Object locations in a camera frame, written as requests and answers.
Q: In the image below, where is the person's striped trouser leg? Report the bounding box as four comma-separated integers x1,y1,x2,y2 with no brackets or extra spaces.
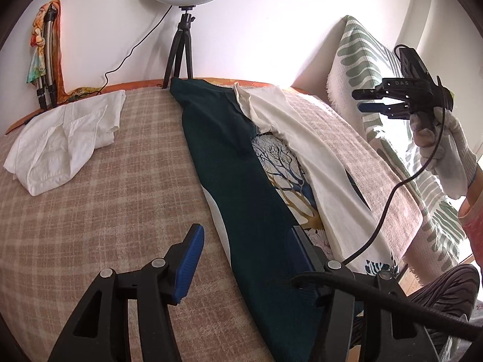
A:
351,264,481,362

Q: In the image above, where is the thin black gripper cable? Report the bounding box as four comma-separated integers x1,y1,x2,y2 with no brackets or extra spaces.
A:
341,75,455,266

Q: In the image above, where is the black tripod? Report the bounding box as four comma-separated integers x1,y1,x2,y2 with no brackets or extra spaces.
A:
163,5,195,89

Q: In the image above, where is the beige woven towel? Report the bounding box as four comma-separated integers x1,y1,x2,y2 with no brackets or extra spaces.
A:
281,87,425,274

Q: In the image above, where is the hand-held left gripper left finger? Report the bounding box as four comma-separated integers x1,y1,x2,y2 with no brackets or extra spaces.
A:
47,223,206,362

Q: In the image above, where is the cream white garment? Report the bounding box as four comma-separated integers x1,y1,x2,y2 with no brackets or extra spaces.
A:
233,82,397,272

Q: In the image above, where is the green leaf print pillow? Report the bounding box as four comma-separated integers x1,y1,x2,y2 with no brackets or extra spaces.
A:
326,15,472,272

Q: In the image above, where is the thin black ring light cable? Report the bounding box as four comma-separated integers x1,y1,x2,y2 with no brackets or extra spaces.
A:
96,5,174,94

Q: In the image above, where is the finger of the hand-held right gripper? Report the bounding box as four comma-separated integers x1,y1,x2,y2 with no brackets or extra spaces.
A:
352,78,434,101
360,100,414,120

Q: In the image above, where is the thick black braided cable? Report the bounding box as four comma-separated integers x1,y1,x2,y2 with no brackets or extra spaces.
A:
292,273,483,334

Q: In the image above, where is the person's right hand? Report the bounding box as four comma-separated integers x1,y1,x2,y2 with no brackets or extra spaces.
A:
409,106,478,200

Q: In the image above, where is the white shirt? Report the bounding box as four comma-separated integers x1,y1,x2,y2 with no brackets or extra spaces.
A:
4,90,127,197

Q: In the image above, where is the dark green garment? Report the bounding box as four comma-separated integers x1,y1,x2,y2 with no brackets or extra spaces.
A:
170,77,334,362

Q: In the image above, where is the person's right forearm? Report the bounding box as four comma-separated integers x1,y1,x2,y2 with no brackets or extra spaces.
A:
457,166,483,272

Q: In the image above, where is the beige plaid blanket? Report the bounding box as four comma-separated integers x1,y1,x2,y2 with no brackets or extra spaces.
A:
0,87,276,362

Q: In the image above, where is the tree print cloth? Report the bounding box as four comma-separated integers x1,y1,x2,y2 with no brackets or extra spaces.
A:
206,136,395,278

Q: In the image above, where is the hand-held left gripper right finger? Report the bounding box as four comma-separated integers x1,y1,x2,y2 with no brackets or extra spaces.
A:
289,225,442,362

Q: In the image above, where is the colourful floral scarf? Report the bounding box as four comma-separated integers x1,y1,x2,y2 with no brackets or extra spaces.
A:
26,0,102,103

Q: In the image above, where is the folded silver tripod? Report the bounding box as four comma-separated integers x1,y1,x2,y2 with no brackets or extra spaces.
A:
36,5,61,110

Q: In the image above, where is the orange bed sheet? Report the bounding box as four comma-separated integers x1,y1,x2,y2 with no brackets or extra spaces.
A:
5,78,329,134

